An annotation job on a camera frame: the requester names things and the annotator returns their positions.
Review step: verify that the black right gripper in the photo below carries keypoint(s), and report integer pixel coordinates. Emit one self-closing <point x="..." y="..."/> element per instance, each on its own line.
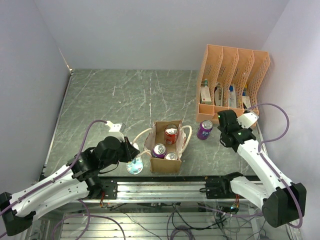
<point x="240" y="127"/>

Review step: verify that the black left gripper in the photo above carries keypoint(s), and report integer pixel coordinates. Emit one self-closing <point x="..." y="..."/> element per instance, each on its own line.
<point x="130" y="151"/>

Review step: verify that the canvas bag with rope handles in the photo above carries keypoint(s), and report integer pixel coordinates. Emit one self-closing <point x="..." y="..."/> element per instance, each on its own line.
<point x="156" y="135"/>

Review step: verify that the purple Fanta can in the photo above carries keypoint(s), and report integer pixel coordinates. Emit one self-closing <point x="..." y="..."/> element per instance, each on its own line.
<point x="204" y="129"/>

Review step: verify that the red cola can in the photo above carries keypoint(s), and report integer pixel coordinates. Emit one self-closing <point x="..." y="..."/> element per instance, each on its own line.
<point x="171" y="134"/>

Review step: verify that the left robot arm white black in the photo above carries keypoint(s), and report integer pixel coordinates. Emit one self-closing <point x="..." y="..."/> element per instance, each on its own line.
<point x="76" y="180"/>

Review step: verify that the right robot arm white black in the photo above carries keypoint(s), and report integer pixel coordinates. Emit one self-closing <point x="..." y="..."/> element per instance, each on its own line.
<point x="280" y="200"/>

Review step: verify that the blue correction tape package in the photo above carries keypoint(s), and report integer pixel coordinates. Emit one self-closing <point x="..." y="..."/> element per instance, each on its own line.
<point x="135" y="167"/>

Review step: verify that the white blue tube box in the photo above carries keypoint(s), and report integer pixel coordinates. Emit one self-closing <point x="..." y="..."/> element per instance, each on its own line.
<point x="232" y="97"/>

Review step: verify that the silver top soda can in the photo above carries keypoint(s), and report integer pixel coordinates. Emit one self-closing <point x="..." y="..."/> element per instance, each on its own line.
<point x="171" y="156"/>

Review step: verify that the white red box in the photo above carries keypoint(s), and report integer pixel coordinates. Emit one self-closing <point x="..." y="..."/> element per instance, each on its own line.
<point x="205" y="97"/>

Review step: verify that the orange plastic file organizer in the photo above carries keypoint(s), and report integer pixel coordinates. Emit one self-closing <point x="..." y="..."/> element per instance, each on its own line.
<point x="230" y="65"/>

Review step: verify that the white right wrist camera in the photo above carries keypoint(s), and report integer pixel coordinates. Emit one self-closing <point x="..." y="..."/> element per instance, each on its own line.
<point x="247" y="120"/>

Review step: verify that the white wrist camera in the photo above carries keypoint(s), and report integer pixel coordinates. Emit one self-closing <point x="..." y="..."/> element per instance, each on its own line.
<point x="116" y="130"/>
<point x="247" y="120"/>

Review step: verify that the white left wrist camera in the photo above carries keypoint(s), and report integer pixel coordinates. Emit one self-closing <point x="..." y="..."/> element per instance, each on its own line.
<point x="116" y="130"/>

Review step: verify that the aluminium frame rail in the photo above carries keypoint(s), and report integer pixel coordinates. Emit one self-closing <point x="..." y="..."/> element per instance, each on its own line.
<point x="132" y="192"/>

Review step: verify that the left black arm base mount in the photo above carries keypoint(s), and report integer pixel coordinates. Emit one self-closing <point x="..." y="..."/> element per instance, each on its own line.
<point x="109" y="190"/>

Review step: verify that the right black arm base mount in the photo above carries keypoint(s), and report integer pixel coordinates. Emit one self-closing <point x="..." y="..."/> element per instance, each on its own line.
<point x="217" y="187"/>

